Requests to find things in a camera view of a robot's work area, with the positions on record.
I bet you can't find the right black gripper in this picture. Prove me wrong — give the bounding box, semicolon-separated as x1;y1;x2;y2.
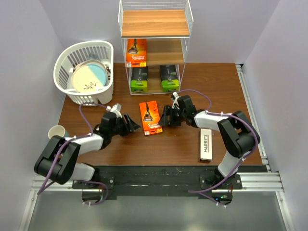
157;105;186;127

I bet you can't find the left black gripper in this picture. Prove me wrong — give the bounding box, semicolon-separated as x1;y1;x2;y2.
109;113;140;137

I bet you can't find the orange Gillette razor pack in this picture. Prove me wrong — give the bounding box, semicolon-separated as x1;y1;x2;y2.
139;101;163;136
126;38;147;68

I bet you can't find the green black razor box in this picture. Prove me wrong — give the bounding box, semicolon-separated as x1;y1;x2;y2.
130;66;148;92
160;65;180;92

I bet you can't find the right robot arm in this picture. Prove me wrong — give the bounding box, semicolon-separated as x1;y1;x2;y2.
158;92;260;190

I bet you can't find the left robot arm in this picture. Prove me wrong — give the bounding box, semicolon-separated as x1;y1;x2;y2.
34;112;140;189

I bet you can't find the white Harry's box right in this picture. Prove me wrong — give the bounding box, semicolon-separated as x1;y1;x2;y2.
200;128;212;161

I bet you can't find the cream and blue plate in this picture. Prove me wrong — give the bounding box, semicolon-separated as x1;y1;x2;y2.
71;60;108;93

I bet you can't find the white plastic laundry basket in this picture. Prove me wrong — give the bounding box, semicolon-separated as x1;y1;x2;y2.
53;40;114;104

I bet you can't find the cream paper cup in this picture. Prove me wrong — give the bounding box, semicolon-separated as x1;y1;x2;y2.
48;125;69;139

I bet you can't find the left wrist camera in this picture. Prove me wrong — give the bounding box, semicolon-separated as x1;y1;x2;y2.
106;103;122;118

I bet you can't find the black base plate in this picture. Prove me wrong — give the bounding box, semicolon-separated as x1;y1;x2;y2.
72;166;267;204

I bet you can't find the white wire wooden shelf unit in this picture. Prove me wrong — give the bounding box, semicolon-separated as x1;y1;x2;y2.
118;0;193;95

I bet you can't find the aluminium rail frame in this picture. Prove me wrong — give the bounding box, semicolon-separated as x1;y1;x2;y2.
19;64;295;231

